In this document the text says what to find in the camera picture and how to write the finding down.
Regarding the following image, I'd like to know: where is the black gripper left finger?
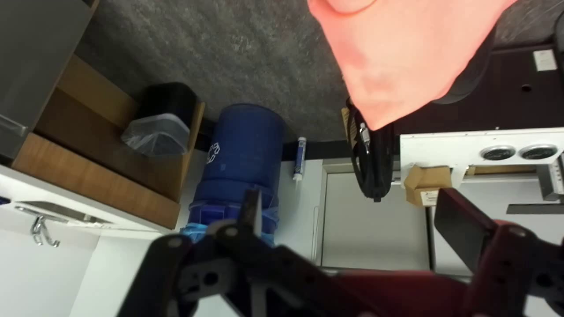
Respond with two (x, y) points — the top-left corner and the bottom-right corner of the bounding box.
(116, 190), (329, 317)

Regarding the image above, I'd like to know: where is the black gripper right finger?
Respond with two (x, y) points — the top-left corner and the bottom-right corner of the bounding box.
(433, 188), (564, 317)

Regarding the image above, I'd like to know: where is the pink sweatshirt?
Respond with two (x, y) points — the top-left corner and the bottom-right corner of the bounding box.
(306, 0), (516, 130)

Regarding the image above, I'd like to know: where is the black mesh office chair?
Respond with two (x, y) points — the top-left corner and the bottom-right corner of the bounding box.
(398, 14), (564, 132)

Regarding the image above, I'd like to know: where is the low white topped bench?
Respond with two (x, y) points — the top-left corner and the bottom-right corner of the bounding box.
(400, 128), (564, 243)

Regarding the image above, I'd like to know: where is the blue recycling bin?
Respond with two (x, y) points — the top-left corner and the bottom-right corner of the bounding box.
(181, 104), (285, 244)

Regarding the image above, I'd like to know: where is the small cardboard box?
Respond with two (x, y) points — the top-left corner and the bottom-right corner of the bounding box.
(403, 165), (451, 206)

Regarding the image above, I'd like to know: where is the white caulk tube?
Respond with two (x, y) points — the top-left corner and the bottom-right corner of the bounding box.
(292, 135), (306, 181)

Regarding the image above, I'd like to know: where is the black backpack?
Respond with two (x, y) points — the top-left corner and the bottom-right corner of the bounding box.
(345, 105), (394, 202)

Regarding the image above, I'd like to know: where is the wooden counter cabinet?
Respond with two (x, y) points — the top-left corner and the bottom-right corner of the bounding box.
(0, 0), (195, 230)

